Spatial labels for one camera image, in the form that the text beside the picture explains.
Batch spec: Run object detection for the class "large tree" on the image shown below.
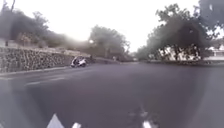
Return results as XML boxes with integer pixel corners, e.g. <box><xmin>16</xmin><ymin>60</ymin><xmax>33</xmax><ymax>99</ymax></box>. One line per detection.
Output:
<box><xmin>87</xmin><ymin>24</ymin><xmax>132</xmax><ymax>63</ymax></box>

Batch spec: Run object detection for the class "low stone kerb wall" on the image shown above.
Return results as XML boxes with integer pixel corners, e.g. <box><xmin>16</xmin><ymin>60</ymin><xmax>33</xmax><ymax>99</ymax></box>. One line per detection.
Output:
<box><xmin>143</xmin><ymin>58</ymin><xmax>224</xmax><ymax>67</ymax></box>

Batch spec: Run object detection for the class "pale building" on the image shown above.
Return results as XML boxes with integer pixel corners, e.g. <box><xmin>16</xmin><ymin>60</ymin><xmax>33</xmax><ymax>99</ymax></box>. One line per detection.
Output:
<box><xmin>202</xmin><ymin>42</ymin><xmax>224</xmax><ymax>62</ymax></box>

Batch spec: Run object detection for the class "grey asphalt road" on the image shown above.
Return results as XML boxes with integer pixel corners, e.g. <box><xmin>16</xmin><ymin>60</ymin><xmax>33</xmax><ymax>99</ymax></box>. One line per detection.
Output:
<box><xmin>0</xmin><ymin>61</ymin><xmax>224</xmax><ymax>128</ymax></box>

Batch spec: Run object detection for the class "white scooter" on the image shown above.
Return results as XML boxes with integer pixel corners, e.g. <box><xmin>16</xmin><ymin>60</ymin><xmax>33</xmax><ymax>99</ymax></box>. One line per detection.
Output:
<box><xmin>70</xmin><ymin>55</ymin><xmax>89</xmax><ymax>69</ymax></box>

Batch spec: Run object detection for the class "pale kerb strip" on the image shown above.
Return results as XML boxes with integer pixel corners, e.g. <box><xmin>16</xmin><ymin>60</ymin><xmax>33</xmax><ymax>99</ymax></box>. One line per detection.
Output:
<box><xmin>0</xmin><ymin>65</ymin><xmax>73</xmax><ymax>79</ymax></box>

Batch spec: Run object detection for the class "group of trees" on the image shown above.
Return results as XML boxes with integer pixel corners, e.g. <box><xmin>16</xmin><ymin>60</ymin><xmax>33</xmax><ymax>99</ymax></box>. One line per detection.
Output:
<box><xmin>0</xmin><ymin>0</ymin><xmax>91</xmax><ymax>54</ymax></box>
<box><xmin>134</xmin><ymin>0</ymin><xmax>224</xmax><ymax>63</ymax></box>

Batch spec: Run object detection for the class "grey stone wall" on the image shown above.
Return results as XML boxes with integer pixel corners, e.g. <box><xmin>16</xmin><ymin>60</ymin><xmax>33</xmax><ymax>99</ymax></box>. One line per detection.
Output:
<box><xmin>0</xmin><ymin>46</ymin><xmax>92</xmax><ymax>74</ymax></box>

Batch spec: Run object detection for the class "robot's own part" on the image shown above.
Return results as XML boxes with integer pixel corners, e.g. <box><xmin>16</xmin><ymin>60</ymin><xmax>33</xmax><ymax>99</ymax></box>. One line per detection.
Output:
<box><xmin>71</xmin><ymin>122</ymin><xmax>82</xmax><ymax>128</ymax></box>
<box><xmin>142</xmin><ymin>120</ymin><xmax>153</xmax><ymax>128</ymax></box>

